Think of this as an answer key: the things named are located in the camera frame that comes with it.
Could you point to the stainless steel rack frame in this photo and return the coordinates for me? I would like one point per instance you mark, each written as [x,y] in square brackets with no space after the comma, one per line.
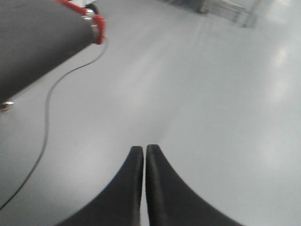
[239,11]

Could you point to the black conveyor belt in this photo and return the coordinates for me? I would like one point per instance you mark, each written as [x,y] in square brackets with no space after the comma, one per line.
[35,37]

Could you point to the red conveyor frame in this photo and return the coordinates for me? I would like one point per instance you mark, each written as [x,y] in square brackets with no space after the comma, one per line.
[89,12]

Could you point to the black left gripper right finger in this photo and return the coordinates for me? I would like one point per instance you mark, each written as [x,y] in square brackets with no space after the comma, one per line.
[171,202]

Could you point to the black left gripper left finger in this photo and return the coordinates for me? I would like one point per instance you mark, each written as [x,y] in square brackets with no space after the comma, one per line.
[118,204]

